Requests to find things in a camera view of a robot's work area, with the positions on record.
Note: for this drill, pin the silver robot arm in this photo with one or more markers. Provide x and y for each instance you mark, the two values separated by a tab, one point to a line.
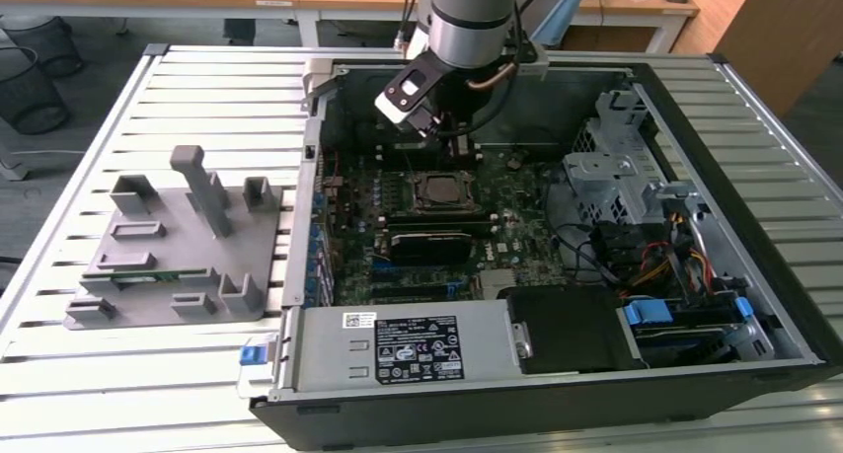
467	28

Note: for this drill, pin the CPU socket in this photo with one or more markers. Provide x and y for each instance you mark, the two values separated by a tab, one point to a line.
415	211

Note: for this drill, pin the black RAM slot row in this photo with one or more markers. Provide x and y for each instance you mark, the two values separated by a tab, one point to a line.
438	223
409	152

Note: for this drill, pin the grey case latch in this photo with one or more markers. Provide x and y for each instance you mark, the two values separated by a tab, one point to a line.
318	70

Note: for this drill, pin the silver drive cage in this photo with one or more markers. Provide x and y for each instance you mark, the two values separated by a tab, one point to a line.
606	186

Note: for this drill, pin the black graphics card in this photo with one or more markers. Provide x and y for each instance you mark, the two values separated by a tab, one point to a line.
431	249

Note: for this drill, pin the green motherboard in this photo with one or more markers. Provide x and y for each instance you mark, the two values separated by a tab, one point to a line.
527	255

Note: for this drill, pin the wooden office desk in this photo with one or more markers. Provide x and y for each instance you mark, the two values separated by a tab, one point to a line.
99	0
626	9

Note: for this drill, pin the black expansion slot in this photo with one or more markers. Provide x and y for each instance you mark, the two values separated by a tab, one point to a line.
415	291
422	278

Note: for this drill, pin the silver chipset heatsink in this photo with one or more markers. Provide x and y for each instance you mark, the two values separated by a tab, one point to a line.
498	281

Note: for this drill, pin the grey parts rack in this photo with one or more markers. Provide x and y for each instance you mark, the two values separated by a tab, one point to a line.
178	216

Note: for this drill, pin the blue disk carrier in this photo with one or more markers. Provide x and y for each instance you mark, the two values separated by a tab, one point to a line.
649	314

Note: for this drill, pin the wooden cabinet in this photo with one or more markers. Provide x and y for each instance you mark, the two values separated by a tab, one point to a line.
790	28

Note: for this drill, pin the silver power supply unit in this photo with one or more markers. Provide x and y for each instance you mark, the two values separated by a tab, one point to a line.
317	344

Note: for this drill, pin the green RAM stick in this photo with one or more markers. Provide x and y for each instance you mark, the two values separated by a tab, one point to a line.
149	276

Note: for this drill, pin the blue case latch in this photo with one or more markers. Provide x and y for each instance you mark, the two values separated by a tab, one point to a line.
254	355

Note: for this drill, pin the blue plastic clip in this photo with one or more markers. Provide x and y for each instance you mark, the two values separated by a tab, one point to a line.
745	311

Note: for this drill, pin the black PC case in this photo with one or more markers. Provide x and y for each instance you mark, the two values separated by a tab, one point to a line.
461	418

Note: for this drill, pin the black mesh waste bin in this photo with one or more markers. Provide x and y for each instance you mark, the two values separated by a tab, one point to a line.
53	38
27	93

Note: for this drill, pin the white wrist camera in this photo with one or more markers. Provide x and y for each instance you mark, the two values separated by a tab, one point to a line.
409	88

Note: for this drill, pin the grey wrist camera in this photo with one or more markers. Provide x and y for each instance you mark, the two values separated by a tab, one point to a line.
534	63

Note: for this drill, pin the silver metal bracket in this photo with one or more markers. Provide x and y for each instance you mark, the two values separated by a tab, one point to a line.
671	191

